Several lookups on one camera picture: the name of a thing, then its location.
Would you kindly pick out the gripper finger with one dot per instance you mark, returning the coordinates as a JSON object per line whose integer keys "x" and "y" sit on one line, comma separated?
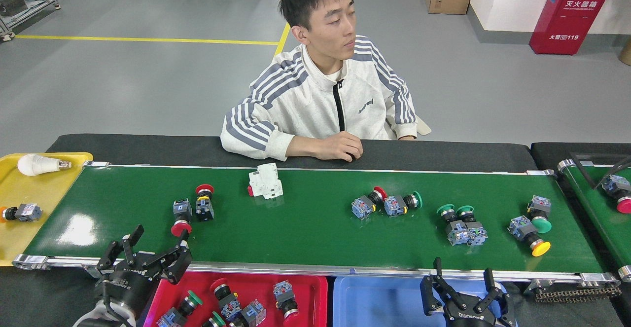
{"x": 500, "y": 307}
{"x": 436, "y": 297}
{"x": 177, "y": 263}
{"x": 121, "y": 255}

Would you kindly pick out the red plastic tray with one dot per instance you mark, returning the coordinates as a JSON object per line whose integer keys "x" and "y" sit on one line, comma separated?
{"x": 313, "y": 307}

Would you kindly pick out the black guide bracket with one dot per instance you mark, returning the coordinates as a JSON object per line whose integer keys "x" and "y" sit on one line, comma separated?
{"x": 584, "y": 170}

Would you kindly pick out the orange push button switch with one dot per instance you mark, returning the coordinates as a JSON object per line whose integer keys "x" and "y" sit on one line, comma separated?
{"x": 27, "y": 212}

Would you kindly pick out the yellow plastic tray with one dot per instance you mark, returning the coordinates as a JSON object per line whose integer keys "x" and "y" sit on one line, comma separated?
{"x": 29, "y": 238}

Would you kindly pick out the grey white chair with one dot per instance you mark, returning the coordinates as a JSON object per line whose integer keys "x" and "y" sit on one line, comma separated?
{"x": 423, "y": 126}

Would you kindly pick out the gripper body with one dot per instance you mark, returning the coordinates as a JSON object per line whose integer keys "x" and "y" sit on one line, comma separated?
{"x": 468, "y": 317}
{"x": 130, "y": 285}

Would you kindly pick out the person's right hand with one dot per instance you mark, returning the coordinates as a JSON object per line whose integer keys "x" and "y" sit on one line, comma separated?
{"x": 340, "y": 147}

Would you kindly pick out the person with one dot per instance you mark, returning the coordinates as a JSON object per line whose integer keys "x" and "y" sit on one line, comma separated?
{"x": 320, "y": 100}

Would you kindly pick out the yellow push button switch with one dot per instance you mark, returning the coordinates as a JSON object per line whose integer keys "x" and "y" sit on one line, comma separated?
{"x": 522, "y": 229}

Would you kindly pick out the red fire extinguisher cabinet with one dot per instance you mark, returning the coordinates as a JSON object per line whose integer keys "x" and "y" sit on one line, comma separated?
{"x": 569, "y": 18}

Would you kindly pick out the white light bulb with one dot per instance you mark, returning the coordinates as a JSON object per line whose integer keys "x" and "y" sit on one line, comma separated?
{"x": 37, "y": 164}

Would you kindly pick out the dark grey case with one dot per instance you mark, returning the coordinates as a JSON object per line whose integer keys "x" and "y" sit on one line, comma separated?
{"x": 11, "y": 2}

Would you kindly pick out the white circuit breaker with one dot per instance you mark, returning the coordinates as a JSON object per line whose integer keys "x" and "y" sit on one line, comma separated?
{"x": 266, "y": 181}

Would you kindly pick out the green conveyor belt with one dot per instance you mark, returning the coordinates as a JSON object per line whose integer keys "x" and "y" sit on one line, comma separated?
{"x": 320, "y": 233}
{"x": 601, "y": 218}

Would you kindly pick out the blue plastic tray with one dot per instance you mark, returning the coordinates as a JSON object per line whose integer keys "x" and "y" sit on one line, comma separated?
{"x": 384, "y": 302}

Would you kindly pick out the potted plant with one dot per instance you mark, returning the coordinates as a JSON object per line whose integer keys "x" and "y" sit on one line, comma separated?
{"x": 626, "y": 53}

